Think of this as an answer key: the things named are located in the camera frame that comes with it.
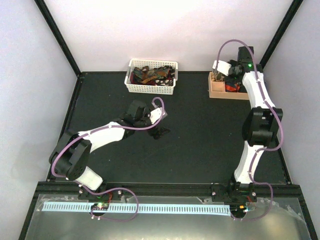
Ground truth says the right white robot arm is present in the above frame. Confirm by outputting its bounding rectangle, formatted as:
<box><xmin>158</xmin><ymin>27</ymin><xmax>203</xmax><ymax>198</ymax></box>
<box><xmin>227</xmin><ymin>46</ymin><xmax>283</xmax><ymax>202</ymax></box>

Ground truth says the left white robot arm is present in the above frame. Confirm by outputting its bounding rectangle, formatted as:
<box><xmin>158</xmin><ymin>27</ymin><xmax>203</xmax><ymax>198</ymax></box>
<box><xmin>49</xmin><ymin>97</ymin><xmax>170</xmax><ymax>200</ymax></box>

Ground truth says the pile of ties in basket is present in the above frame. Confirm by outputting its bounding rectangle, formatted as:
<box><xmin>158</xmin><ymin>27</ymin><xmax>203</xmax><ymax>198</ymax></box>
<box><xmin>129</xmin><ymin>65</ymin><xmax>176</xmax><ymax>87</ymax></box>

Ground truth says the orange blue rolled tie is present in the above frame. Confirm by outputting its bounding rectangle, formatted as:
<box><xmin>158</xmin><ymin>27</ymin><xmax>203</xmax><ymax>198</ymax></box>
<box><xmin>224</xmin><ymin>81</ymin><xmax>241</xmax><ymax>93</ymax></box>

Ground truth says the wooden compartment tray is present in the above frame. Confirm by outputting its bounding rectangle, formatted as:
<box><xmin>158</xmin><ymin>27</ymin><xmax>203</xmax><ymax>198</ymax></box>
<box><xmin>208</xmin><ymin>72</ymin><xmax>249</xmax><ymax>100</ymax></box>

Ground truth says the white plastic basket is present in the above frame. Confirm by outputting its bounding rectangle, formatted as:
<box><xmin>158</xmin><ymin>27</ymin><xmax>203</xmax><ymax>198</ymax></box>
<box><xmin>124</xmin><ymin>58</ymin><xmax>179</xmax><ymax>95</ymax></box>

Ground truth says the clear acrylic sheet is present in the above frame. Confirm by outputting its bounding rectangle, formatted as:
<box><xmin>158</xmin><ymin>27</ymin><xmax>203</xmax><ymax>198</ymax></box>
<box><xmin>24</xmin><ymin>195</ymin><xmax>312</xmax><ymax>240</ymax></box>

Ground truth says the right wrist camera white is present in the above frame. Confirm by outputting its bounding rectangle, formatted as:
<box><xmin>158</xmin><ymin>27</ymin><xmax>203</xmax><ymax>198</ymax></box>
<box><xmin>212</xmin><ymin>60</ymin><xmax>232</xmax><ymax>76</ymax></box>

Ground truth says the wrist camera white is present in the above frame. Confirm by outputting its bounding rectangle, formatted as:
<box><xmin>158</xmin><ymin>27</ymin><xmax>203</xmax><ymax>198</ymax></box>
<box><xmin>212</xmin><ymin>60</ymin><xmax>232</xmax><ymax>76</ymax></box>
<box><xmin>149</xmin><ymin>107</ymin><xmax>168</xmax><ymax>125</ymax></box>

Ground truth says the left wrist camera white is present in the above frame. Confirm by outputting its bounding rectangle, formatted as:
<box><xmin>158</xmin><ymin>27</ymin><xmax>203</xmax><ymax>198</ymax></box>
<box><xmin>149</xmin><ymin>107</ymin><xmax>168</xmax><ymax>125</ymax></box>

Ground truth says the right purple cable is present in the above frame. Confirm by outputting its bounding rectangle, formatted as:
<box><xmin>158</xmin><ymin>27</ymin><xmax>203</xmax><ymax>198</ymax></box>
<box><xmin>216</xmin><ymin>39</ymin><xmax>284</xmax><ymax>222</ymax></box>

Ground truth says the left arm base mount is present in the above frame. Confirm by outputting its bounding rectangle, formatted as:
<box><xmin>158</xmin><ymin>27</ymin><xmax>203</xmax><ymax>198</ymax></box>
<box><xmin>78</xmin><ymin>184</ymin><xmax>126</xmax><ymax>202</ymax></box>

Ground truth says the right black frame post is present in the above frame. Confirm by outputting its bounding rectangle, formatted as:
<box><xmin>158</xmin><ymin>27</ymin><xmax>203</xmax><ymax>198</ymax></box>
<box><xmin>259</xmin><ymin>0</ymin><xmax>303</xmax><ymax>69</ymax></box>

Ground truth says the black frame post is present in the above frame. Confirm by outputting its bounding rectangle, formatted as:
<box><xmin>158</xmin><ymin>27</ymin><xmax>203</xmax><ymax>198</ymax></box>
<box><xmin>34</xmin><ymin>0</ymin><xmax>81</xmax><ymax>77</ymax></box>
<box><xmin>259</xmin><ymin>0</ymin><xmax>303</xmax><ymax>69</ymax></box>

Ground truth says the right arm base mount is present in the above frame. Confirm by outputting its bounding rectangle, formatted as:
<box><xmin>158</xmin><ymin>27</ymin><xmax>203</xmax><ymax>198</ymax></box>
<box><xmin>211</xmin><ymin>184</ymin><xmax>257</xmax><ymax>204</ymax></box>

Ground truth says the white slotted cable duct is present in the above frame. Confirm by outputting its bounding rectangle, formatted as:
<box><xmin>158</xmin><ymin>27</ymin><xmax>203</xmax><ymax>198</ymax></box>
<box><xmin>41</xmin><ymin>202</ymin><xmax>231</xmax><ymax>217</ymax></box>

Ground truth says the left black frame post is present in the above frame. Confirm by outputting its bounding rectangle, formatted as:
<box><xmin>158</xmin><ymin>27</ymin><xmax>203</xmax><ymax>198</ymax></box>
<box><xmin>34</xmin><ymin>0</ymin><xmax>81</xmax><ymax>77</ymax></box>

